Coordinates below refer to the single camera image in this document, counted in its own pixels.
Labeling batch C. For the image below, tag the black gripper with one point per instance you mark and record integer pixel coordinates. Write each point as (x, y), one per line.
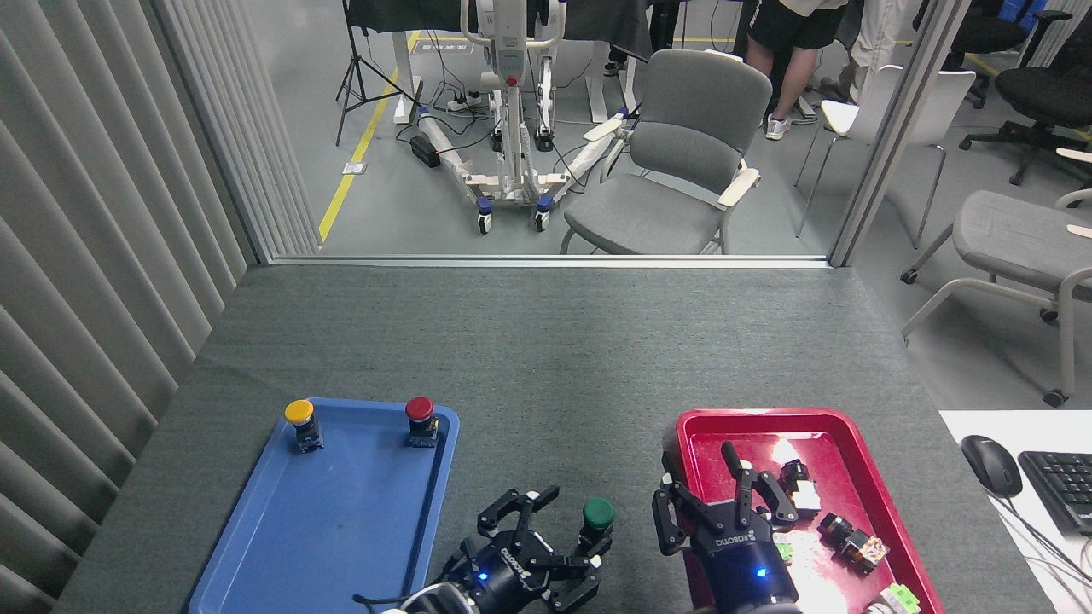
(742, 563)
(503, 571)

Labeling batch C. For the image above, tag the green push button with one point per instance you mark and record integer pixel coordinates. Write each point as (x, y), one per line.
(598, 512)

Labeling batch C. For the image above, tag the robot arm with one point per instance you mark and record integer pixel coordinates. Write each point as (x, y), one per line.
(431, 601)

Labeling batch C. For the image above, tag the red push button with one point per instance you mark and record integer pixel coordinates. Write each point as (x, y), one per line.
(419, 408)

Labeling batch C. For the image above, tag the yellow push button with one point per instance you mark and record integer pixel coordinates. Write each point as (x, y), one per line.
(299, 412)

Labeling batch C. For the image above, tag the small green part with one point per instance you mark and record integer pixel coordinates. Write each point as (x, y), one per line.
(783, 550)

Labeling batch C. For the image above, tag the red plastic tray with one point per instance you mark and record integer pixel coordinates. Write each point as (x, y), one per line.
(853, 473)

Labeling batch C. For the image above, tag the blue plastic tray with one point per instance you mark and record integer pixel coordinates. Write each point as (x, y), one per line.
(341, 512)

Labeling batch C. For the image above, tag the black computer mouse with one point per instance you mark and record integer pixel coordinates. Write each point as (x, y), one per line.
(991, 465)

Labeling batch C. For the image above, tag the white desk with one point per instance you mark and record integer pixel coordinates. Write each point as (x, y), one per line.
(981, 422)

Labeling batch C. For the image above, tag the black keyboard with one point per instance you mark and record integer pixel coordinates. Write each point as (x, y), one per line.
(1062, 490)

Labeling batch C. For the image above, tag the grey armchair with cream armrests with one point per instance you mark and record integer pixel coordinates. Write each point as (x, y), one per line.
(674, 145)

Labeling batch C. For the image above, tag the black power adapter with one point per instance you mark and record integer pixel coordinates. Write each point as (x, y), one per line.
(424, 151)

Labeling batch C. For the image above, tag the floor socket plate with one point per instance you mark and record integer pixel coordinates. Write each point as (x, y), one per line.
(354, 168)

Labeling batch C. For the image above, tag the white stand on wheels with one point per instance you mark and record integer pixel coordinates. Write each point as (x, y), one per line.
(510, 102)

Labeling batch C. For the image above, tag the white plastic chair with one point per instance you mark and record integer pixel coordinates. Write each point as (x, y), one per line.
(926, 102)

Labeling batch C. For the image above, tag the white power strip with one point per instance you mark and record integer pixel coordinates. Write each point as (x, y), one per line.
(463, 102)

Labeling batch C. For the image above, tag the person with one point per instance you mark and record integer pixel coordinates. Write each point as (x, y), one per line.
(879, 43)
(614, 68)
(798, 34)

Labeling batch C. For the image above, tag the black tripod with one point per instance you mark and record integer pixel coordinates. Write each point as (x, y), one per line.
(358, 77)

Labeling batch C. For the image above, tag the black office chair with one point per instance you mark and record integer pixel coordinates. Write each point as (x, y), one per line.
(981, 34)
(1045, 94)

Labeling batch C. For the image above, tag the black and orange switch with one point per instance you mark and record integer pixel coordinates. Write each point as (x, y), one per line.
(857, 546)

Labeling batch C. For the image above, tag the green and white switch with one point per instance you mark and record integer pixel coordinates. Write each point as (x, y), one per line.
(897, 599)

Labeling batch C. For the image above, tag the silver rail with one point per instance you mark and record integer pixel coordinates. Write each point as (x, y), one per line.
(546, 261)

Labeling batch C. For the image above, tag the grey armchair with grey frame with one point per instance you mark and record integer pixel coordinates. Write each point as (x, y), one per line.
(1015, 234)

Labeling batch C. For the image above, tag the silver post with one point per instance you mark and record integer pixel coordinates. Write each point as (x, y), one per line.
(896, 128)

